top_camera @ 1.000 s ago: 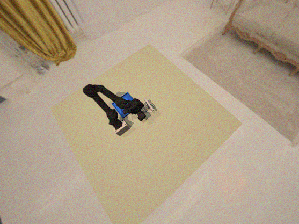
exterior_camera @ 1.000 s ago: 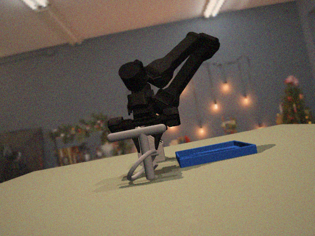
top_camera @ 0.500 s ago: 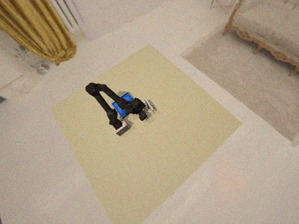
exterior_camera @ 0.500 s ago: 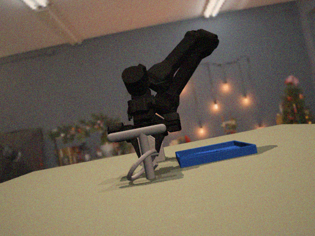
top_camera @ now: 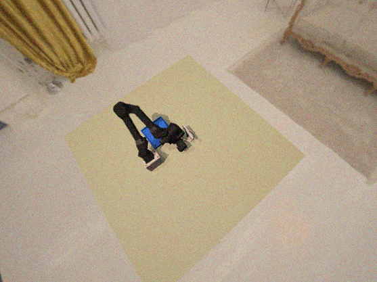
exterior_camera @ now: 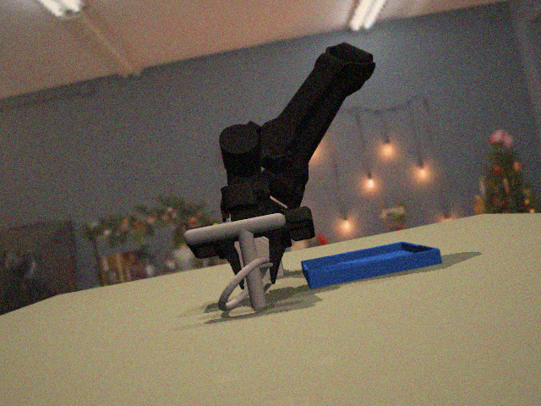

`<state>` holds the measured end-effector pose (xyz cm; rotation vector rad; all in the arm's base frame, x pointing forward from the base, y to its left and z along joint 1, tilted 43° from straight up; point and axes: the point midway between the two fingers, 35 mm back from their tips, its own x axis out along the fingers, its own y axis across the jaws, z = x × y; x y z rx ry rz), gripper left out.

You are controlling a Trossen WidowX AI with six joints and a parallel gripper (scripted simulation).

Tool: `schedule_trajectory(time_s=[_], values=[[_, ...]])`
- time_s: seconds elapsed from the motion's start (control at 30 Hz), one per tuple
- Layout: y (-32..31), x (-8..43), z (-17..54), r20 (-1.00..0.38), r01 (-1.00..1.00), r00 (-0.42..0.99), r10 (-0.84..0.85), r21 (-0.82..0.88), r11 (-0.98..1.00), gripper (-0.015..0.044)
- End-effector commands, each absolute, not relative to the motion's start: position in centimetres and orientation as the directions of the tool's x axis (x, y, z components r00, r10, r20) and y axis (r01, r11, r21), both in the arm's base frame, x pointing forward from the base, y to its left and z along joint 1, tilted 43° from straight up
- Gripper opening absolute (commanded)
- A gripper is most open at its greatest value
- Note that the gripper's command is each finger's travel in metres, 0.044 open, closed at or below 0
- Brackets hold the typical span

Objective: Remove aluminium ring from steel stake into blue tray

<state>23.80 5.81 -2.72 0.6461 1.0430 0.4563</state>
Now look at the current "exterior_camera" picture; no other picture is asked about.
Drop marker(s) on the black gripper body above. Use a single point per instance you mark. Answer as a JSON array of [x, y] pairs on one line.
[[298, 220]]

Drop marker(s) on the grey metal ring with small tab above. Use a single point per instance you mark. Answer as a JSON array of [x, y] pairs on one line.
[[222, 305]]

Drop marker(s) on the grey metal cross-bar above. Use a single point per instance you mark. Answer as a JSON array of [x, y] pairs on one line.
[[244, 230]]

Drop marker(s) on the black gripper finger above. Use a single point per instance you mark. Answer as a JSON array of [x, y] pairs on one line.
[[225, 249], [279, 240]]

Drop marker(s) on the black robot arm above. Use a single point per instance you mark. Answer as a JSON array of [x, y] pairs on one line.
[[284, 145]]

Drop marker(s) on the blue tray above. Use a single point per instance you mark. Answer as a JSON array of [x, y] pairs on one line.
[[380, 260]]

